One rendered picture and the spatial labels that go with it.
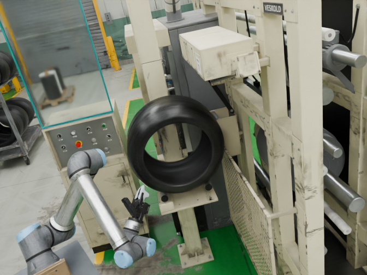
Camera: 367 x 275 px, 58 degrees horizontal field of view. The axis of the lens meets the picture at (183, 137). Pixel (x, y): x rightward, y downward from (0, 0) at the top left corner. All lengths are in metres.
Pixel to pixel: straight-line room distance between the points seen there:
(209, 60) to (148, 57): 0.67
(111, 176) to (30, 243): 0.90
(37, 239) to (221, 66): 1.45
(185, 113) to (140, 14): 0.65
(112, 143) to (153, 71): 0.84
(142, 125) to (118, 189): 1.12
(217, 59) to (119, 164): 1.50
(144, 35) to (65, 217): 1.20
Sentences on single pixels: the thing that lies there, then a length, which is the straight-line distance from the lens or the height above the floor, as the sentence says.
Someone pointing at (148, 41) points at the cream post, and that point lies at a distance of 2.10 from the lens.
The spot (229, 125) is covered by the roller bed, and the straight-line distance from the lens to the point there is 2.26.
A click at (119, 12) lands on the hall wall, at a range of 10.90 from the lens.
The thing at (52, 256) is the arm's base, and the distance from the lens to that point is 2.21.
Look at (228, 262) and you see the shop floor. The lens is 2.85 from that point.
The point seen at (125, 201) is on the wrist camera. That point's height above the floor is 1.04.
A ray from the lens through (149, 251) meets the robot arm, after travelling 1.83.
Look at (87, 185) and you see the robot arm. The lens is 1.81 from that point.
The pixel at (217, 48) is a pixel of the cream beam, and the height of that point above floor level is 1.77.
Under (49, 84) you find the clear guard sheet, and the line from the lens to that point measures 2.60.
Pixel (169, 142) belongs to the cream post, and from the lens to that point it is 2.29.
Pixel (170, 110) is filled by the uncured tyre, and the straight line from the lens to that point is 1.83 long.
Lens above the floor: 2.07
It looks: 25 degrees down
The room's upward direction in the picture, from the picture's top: 12 degrees counter-clockwise
